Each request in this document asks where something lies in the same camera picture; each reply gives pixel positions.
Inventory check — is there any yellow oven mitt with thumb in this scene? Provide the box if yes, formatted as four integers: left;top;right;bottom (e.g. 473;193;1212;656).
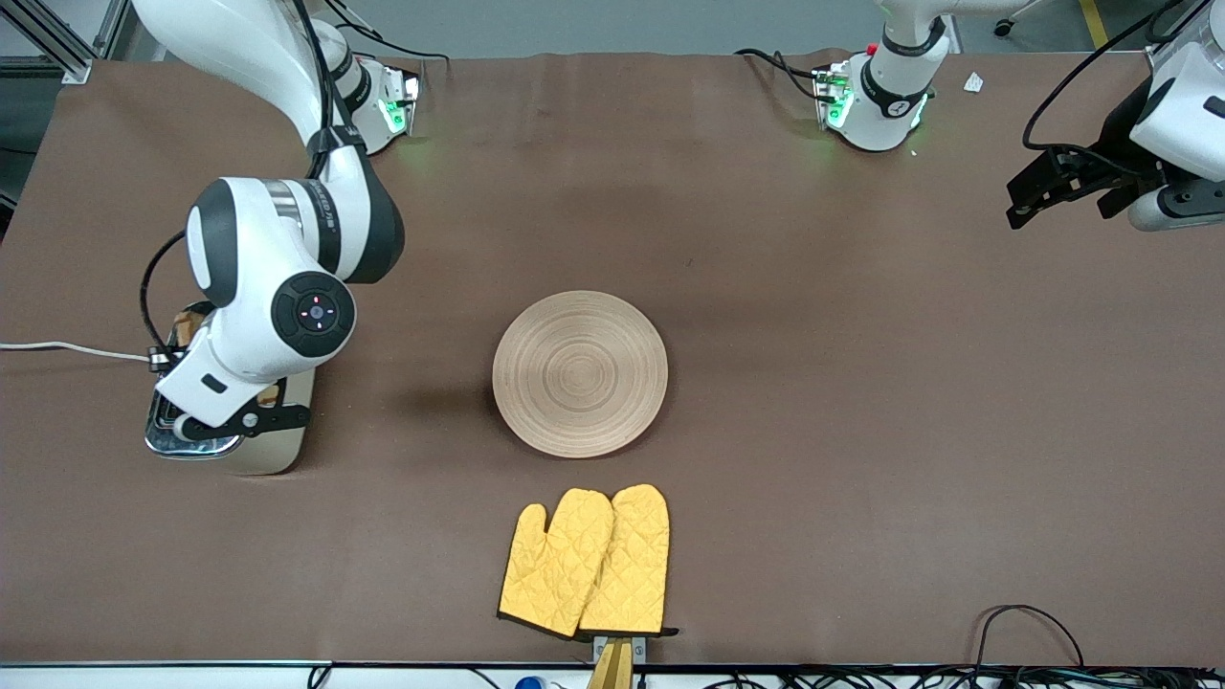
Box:
497;488;615;639

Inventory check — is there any yellow quilted oven mitt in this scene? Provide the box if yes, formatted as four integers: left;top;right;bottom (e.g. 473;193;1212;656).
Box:
577;483;680;639

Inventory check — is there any black cable bundle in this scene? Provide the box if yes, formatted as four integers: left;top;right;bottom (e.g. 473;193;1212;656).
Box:
708;666;1225;689

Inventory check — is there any brown bread slice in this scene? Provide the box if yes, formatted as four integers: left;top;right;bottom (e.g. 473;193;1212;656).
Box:
176;307;284;406

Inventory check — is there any black base cable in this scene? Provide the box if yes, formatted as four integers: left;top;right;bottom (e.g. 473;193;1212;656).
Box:
734;47;826;103
323;0;453;66

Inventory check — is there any black left base cable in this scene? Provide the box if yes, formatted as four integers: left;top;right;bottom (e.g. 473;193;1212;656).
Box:
734;47;826;103

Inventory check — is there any round wooden plate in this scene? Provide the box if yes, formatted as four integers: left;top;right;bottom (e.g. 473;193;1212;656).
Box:
492;290;670;459

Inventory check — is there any black looped floor cable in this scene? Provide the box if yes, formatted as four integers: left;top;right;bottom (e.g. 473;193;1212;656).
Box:
971;604;1087;671

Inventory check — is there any cream and chrome toaster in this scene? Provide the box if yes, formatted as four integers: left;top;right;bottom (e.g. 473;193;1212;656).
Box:
144;300;318;477

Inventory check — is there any white toaster power cord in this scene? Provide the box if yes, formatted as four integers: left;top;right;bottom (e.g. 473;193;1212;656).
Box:
0;341;154;365

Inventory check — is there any wooden camera mount bracket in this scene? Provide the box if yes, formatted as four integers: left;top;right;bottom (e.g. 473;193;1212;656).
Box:
586;633;647;689

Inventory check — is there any black right base cable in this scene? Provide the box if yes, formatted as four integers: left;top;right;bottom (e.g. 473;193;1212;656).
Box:
323;0;453;66

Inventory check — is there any aluminium frame post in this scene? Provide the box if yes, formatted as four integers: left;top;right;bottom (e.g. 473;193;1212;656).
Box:
0;0;132;86
1147;0;1216;75

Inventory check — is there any black chair caster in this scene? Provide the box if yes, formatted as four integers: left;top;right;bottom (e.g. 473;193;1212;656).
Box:
992;0;1046;40

